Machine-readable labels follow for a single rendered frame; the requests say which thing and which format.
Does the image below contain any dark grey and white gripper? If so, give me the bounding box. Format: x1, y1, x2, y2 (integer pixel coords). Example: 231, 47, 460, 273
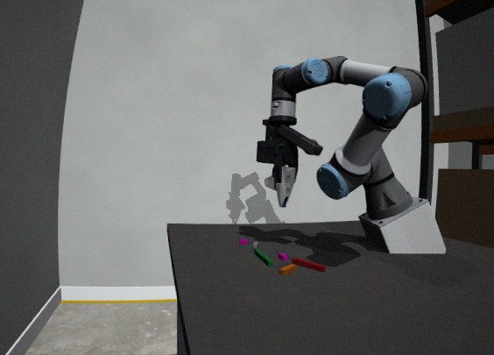
257, 115, 299, 207

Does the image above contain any green rod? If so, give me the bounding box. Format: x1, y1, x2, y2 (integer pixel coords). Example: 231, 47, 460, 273
254, 249, 273, 266

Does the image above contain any red rod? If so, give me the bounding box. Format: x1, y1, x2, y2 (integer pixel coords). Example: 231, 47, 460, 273
292, 258, 326, 272

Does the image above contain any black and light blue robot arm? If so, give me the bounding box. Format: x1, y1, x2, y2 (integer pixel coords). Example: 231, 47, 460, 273
271, 56, 427, 220

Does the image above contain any orange rod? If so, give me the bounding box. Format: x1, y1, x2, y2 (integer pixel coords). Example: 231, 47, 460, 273
279, 265, 296, 276

